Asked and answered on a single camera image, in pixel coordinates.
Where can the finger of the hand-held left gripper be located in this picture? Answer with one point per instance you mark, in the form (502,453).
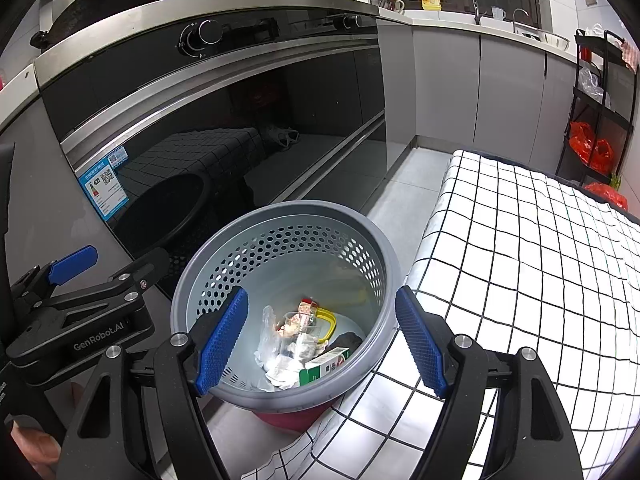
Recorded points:
(135,276)
(72,263)

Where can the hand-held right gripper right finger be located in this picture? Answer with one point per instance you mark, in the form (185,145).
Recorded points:
(422,342)

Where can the red jar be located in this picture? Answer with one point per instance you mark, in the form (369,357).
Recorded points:
(586,54)

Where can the blue label sticker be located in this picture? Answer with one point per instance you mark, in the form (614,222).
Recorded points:
(102,185)

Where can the red patterned cloth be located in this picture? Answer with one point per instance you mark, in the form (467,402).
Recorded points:
(629,56)

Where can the metal bowl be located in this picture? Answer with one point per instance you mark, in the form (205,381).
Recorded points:
(554,40)

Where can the grey kitchen cabinet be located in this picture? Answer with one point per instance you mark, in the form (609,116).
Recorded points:
(450,90)

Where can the dark grey rag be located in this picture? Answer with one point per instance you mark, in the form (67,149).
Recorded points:
(347,342)

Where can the red orange snack wrapper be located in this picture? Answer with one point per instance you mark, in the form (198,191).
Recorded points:
(306,306)

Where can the white paper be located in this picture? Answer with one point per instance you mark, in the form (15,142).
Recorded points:
(280,377)
(307,347)

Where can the black shelf rack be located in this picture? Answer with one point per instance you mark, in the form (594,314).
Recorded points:
(600,112)

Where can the grey perforated waste basket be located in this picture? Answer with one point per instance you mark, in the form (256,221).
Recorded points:
(300,250)

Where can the red plastic bag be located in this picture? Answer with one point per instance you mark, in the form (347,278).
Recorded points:
(581,137)
(607,196)
(600,155)

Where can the metal kitchen faucet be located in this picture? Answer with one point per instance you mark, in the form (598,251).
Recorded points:
(517,17)
(472,2)

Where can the white green carton box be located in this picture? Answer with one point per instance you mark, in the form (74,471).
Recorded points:
(325,365)

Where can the clear plastic bag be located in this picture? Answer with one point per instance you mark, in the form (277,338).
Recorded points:
(594,85)
(267,332)

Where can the green leafy stalk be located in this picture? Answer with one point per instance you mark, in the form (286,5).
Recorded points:
(615,181)

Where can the black integrated cooker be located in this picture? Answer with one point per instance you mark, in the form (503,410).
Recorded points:
(200,110)

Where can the white black checkered tablecloth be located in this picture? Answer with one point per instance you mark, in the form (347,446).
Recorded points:
(525,260)

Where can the clear plastic cup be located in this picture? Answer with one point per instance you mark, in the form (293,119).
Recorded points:
(300,332)

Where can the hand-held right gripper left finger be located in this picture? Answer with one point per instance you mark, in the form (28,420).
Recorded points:
(222,342)

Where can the person's left hand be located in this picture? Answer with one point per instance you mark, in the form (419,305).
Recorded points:
(35,455)

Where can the red stool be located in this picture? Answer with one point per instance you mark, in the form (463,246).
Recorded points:
(290,417)

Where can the white cup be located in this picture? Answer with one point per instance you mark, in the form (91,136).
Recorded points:
(498,13)

